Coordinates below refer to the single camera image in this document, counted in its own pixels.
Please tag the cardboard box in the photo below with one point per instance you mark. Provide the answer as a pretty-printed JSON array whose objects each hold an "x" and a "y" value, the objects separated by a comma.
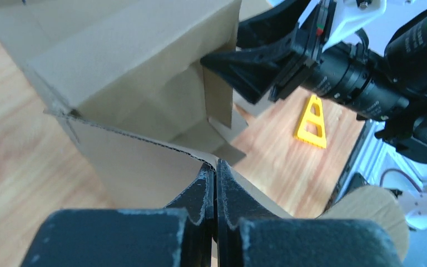
[{"x": 125, "y": 82}]

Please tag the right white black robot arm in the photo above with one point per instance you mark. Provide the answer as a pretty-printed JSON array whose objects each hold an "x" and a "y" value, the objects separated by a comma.
[{"x": 389, "y": 88}]

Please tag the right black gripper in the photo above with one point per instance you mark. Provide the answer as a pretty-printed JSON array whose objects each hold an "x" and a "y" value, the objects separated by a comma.
[{"x": 281, "y": 66}]

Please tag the yellow triangle piece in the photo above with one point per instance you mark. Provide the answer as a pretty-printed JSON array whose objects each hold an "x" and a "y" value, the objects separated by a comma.
[{"x": 311, "y": 125}]

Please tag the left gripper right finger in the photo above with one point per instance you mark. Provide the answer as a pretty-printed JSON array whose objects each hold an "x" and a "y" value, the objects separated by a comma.
[{"x": 364, "y": 228}]

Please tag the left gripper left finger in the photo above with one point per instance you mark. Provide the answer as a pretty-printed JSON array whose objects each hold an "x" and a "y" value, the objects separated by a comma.
[{"x": 176, "y": 235}]

